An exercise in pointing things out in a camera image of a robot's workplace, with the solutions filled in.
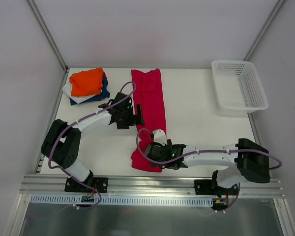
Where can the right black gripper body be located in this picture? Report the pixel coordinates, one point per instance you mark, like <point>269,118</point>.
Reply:
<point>152,152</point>

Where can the crimson red t-shirt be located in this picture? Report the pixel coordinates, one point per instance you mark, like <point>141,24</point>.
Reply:
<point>149,95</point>

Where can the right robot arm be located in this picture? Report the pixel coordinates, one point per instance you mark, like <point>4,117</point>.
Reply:
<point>243,161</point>

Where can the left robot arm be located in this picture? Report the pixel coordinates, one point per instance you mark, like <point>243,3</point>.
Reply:
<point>62,142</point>

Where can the folded blue t-shirt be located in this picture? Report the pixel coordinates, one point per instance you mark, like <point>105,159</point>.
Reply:
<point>104,94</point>

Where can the folded orange t-shirt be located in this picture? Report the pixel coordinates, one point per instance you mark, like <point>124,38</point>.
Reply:
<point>87,83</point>

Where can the folded white t-shirt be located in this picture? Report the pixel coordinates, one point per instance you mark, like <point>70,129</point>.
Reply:
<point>67,89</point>

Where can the white plastic basket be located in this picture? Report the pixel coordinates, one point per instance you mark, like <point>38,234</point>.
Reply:
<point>238,87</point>

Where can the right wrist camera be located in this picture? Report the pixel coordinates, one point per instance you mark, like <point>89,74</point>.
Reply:
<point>159,136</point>

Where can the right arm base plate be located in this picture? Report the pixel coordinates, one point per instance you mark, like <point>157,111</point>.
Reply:
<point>209,187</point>

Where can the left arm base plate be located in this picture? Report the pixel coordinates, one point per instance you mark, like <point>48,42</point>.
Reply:
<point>98,183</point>

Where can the white slotted cable duct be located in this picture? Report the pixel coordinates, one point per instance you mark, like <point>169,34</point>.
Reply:
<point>122,200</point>

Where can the left aluminium frame post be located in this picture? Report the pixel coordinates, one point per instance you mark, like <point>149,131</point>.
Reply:
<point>43,26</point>

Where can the aluminium frame post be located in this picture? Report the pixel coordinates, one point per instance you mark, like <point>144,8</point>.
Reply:
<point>265,27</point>
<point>43,26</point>

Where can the aluminium mounting rail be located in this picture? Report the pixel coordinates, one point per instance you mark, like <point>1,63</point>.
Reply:
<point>148,186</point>

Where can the right aluminium frame post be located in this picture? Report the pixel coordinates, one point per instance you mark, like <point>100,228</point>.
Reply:
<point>265,27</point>

